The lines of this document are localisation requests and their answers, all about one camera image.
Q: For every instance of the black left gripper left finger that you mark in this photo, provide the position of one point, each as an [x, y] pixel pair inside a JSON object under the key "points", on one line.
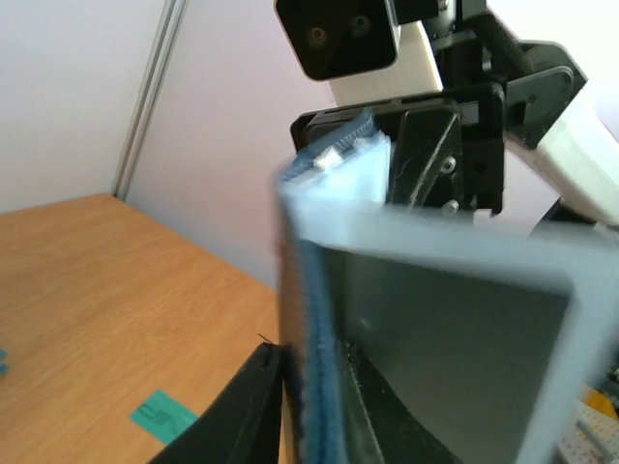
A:
{"points": [[243, 423]]}

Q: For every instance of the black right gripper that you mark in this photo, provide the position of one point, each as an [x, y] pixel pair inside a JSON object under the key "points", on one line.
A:
{"points": [[447, 146]]}

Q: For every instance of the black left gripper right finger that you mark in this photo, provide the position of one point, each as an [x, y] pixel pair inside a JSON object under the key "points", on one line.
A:
{"points": [[378, 427]]}

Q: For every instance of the green credit card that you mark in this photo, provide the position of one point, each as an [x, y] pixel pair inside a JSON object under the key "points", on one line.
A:
{"points": [[163, 417]]}

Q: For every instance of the dark blue card holder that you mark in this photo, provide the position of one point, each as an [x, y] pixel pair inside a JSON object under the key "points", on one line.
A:
{"points": [[490, 338]]}

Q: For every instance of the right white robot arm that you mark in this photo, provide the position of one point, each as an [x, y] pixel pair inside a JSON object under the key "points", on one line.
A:
{"points": [[549, 123]]}

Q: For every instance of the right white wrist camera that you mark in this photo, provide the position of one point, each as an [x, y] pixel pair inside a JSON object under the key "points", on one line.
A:
{"points": [[365, 51]]}

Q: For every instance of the right aluminium corner post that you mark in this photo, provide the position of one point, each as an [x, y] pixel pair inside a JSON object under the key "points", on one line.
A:
{"points": [[167, 33]]}

